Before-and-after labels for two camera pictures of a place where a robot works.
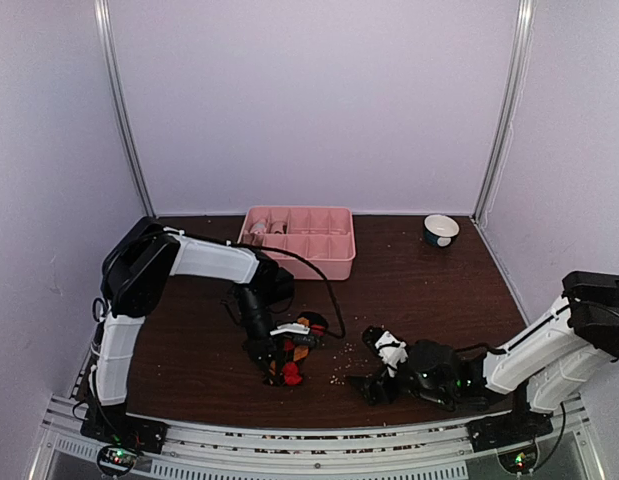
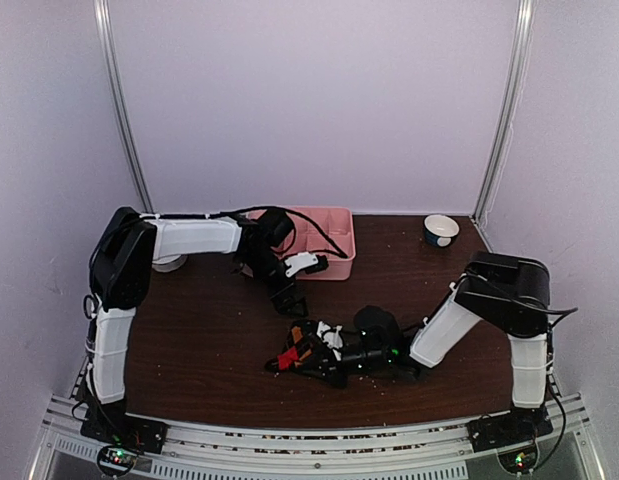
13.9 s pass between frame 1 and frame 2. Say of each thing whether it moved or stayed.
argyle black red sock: moved
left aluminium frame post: stayed
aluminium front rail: stayed
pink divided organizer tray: stayed
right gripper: moved
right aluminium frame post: stayed
